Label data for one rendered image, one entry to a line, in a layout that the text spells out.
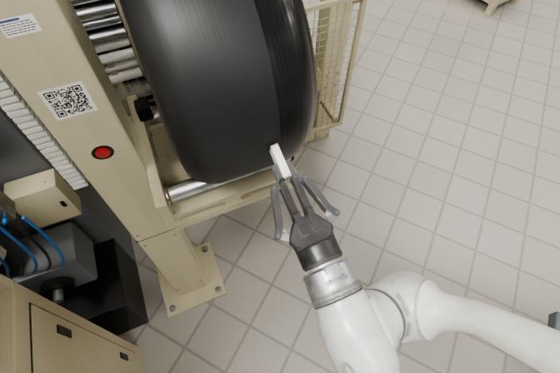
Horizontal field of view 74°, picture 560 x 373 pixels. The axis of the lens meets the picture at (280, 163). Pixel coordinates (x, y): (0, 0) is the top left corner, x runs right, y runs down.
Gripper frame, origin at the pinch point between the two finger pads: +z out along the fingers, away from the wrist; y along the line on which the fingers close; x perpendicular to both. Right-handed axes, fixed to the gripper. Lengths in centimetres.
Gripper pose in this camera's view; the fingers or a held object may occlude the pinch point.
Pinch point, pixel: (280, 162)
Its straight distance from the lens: 70.7
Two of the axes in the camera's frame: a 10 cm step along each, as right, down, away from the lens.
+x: -0.9, 3.6, 9.3
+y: -9.2, 3.2, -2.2
